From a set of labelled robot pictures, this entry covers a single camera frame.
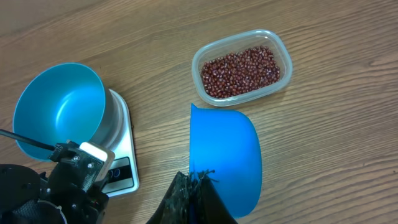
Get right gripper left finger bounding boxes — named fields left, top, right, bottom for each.
left=147, top=172, right=192, bottom=224

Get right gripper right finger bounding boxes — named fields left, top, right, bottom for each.
left=194, top=170, right=237, bottom=224

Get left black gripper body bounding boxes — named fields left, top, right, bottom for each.
left=39, top=146, right=109, bottom=223

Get blue plastic measuring scoop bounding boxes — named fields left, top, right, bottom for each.
left=189, top=104, right=262, bottom=218

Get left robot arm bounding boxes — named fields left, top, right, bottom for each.
left=1, top=142, right=114, bottom=223

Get white digital kitchen scale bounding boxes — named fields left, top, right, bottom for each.
left=103, top=90, right=139, bottom=197

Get teal round bowl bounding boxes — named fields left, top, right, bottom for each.
left=13, top=63, right=117, bottom=146

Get red adzuki beans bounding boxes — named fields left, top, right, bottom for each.
left=200, top=45, right=280, bottom=98

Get clear plastic food container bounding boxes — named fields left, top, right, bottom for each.
left=192, top=29, right=293, bottom=107

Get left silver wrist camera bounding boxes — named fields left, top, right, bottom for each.
left=79, top=142, right=115, bottom=182

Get left black camera cable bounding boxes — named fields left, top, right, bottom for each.
left=0, top=128, right=78, bottom=162

